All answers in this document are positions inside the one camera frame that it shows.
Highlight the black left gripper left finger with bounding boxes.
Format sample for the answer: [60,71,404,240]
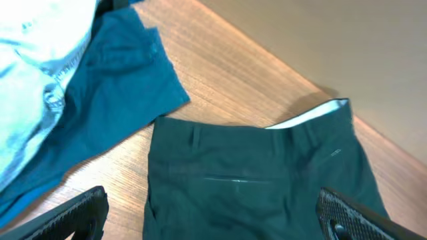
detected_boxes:
[1,186,109,240]

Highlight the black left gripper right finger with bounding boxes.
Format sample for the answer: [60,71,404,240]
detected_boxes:
[316,188,426,240]

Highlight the black shorts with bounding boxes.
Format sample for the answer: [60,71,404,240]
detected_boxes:
[143,99,387,240]

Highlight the navy blue garment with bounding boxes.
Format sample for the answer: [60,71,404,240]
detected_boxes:
[1,7,189,225]

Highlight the light blue denim shorts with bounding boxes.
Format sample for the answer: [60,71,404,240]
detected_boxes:
[1,0,99,189]

